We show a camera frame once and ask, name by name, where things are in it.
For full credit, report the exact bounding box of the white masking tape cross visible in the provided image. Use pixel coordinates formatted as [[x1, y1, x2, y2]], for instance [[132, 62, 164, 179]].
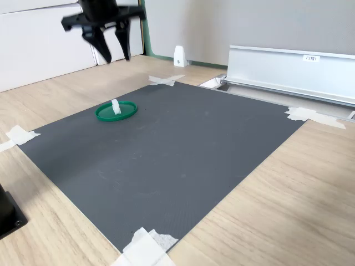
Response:
[[109, 227, 180, 266], [0, 124, 42, 152], [285, 106, 347, 130], [148, 74, 187, 87]]

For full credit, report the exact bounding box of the green partition edge strip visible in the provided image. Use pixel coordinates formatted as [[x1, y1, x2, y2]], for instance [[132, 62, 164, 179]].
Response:
[[138, 0, 231, 68]]

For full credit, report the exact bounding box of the round green lid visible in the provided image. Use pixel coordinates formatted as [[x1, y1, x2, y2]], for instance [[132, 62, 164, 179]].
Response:
[[94, 100, 138, 122]]

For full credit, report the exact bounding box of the silver cable duct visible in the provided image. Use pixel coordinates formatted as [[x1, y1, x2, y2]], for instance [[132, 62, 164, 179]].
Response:
[[199, 45, 355, 122]]

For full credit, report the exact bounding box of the white partition panel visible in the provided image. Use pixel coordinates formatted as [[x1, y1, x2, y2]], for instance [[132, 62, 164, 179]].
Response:
[[0, 0, 98, 94], [80, 0, 145, 66]]

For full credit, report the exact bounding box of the dark grey mat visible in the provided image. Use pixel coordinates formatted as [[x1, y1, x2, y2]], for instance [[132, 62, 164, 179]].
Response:
[[18, 81, 310, 253]]

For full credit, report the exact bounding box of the white wall bracket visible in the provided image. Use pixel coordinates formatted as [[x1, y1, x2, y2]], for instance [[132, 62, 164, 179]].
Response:
[[173, 45, 189, 68]]

